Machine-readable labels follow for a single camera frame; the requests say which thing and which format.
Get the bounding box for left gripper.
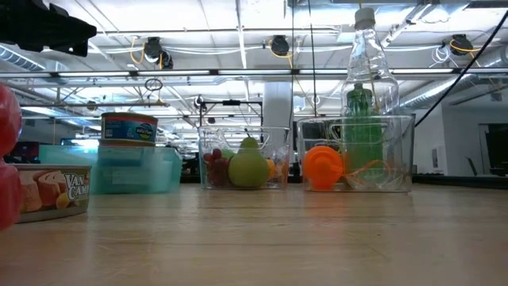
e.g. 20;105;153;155
23;0;98;57

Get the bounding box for cream lid tin can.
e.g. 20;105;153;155
100;111;160;144
98;138;157;172

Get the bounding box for silver lid tin can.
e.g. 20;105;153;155
10;163;92;224

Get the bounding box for red toy bell pepper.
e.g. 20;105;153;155
0;82;24;232

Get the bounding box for teal translucent plastic tray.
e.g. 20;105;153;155
38;143;183;195

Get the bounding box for dark red toy grapes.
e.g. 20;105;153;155
202;148;231;187

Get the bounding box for olive green toy pear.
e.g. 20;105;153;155
228;129;271;189

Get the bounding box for clear plastic bin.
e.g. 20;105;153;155
197;125;291;191
297;114;417;194

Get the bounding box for yellow toy mango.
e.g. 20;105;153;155
265;157;290;180

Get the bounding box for orange plastic bottle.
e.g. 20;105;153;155
303;145;392;192

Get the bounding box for clear white-capped water bottle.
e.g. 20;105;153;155
340;6;400;191

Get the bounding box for green plastic bottle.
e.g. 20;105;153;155
343;82;385;178

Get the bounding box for black ceiling cable reel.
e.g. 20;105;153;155
143;37;175;71
450;33;474;56
271;34;291;57

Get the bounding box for black frame rack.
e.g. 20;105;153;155
198;99;264;128

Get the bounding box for long ceiling light rail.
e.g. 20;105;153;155
0;68;508;79

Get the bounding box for silver ventilation duct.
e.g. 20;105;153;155
398;51;508;111

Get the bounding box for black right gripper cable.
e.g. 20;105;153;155
414;10;508;128

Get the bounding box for black aluminium table frame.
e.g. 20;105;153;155
180;173;508;190

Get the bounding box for black wall screen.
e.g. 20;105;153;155
484;122;508;178

